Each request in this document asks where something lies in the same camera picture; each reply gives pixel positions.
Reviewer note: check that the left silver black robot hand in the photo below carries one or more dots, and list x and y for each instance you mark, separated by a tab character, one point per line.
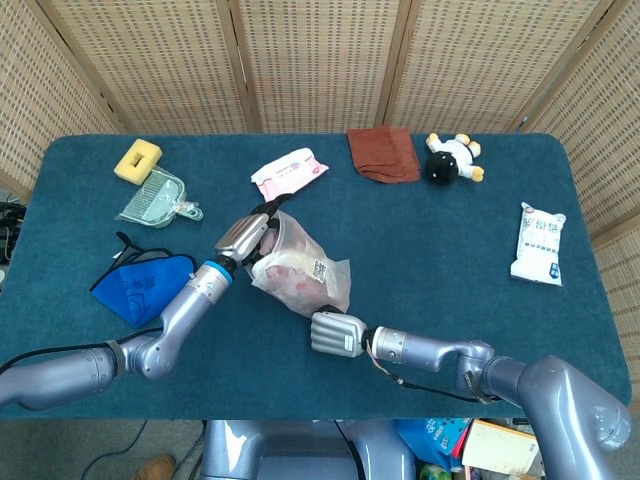
242	235

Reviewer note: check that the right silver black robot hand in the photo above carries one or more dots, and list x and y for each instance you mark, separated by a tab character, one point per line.
337	335

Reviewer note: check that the transparent plastic bag pink contents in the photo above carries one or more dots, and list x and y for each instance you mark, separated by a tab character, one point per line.
300	260

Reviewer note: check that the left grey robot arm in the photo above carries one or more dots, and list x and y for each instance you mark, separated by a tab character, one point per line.
190	300

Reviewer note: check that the blue folded cloth black trim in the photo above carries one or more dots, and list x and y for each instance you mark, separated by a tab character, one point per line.
140	290

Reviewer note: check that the brown folded cloth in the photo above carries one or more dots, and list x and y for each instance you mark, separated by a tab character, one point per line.
382	152

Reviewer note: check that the white blue snack packet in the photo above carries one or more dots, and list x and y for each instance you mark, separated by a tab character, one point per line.
537	250

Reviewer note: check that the pink wet wipes pack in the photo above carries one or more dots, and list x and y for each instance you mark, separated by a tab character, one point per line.
290	172

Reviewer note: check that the green transparent dustpan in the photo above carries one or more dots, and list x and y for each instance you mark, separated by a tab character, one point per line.
155	202

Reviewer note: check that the dark blue table carpet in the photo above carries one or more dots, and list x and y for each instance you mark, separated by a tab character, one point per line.
425	250

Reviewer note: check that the grey robot torso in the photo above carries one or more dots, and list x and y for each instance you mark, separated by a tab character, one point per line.
295	450

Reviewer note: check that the yellow sponge block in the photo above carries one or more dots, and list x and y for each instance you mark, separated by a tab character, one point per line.
127	170

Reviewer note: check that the woven bamboo folding screen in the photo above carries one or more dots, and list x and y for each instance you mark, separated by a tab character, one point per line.
320	60

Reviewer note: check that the pale yellow book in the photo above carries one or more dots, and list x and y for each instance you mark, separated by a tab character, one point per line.
500	447

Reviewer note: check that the black white plush toy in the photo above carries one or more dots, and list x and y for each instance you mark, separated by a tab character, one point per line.
442	167

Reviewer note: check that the brown shoe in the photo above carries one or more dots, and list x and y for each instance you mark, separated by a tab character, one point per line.
157	467

